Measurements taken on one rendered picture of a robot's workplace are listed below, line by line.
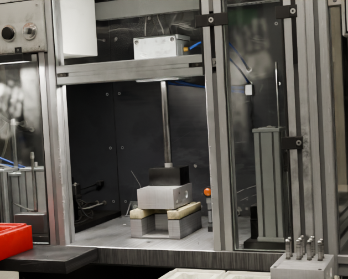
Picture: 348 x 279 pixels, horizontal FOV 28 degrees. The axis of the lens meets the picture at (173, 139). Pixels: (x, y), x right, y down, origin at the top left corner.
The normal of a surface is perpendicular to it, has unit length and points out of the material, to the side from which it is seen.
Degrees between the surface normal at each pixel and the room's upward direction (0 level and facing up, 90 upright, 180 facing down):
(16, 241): 90
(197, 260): 90
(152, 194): 90
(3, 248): 90
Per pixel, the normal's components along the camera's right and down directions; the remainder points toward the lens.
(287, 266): -0.04, -1.00
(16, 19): -0.38, 0.07
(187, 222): 0.92, -0.03
